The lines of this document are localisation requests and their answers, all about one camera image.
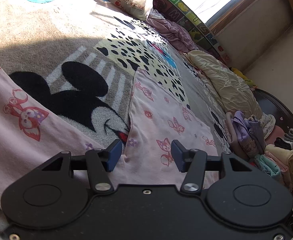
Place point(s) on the white patterned folded garment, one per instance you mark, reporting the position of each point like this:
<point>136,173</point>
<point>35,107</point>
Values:
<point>269,123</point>

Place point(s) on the mauve crumpled quilt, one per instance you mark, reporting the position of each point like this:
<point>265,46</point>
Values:
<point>174,30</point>

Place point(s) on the pale yellow folded garment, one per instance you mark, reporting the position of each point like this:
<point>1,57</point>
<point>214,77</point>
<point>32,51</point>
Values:
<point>284,157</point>

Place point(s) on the colourful alphabet foam headboard mat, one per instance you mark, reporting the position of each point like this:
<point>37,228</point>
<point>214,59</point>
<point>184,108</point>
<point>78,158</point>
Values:
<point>184,10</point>

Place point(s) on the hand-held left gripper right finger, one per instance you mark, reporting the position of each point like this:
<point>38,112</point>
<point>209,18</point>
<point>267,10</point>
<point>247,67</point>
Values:
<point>178,156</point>

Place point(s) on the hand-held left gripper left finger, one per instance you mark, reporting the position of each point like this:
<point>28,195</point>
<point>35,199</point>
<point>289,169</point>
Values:
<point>114,155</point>

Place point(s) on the cartoon mouse printed blanket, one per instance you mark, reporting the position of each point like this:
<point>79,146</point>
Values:
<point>49,30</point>

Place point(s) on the purple folded garment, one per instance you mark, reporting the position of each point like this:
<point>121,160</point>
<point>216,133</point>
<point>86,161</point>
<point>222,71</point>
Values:
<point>255,130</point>

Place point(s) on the pink fox printed garment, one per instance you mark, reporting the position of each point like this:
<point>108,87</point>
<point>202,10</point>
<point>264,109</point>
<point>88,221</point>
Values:
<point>156,120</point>

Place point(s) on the lilac floral folded garment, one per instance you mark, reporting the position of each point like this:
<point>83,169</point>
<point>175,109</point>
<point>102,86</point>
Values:
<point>241,127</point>

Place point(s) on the teal folded garment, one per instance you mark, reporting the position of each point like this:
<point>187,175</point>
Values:
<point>269,166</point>

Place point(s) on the cream crumpled quilt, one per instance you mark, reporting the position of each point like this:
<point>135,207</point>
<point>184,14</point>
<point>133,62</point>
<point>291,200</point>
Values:
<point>226,85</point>

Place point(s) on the yellow green plush toy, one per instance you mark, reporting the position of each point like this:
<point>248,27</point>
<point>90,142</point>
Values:
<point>242,76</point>

